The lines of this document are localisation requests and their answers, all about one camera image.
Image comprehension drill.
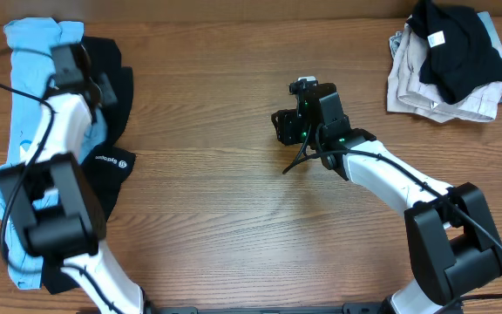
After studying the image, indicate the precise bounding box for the beige folded garment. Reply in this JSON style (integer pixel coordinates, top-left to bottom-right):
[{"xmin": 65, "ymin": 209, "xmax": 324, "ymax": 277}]
[{"xmin": 387, "ymin": 25, "xmax": 502, "ymax": 123}]

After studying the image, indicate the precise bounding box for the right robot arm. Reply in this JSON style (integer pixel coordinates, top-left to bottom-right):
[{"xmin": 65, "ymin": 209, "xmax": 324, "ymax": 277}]
[{"xmin": 271, "ymin": 77, "xmax": 502, "ymax": 313}]

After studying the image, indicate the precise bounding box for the black folded garment on pile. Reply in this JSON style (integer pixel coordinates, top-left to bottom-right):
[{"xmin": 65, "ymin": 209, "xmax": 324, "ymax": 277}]
[{"xmin": 407, "ymin": 0, "xmax": 502, "ymax": 104}]

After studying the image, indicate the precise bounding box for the black t-shirt on left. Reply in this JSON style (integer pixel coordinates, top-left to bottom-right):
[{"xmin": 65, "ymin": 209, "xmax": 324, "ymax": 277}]
[{"xmin": 0, "ymin": 36, "xmax": 137, "ymax": 296}]

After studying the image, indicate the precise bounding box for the grey-blue garment under pile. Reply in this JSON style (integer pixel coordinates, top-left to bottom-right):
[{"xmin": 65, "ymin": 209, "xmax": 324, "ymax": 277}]
[{"xmin": 389, "ymin": 11, "xmax": 502, "ymax": 103}]

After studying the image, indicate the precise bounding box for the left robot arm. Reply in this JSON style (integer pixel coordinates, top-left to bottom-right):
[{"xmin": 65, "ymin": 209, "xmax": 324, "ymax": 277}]
[{"xmin": 0, "ymin": 44, "xmax": 152, "ymax": 313}]

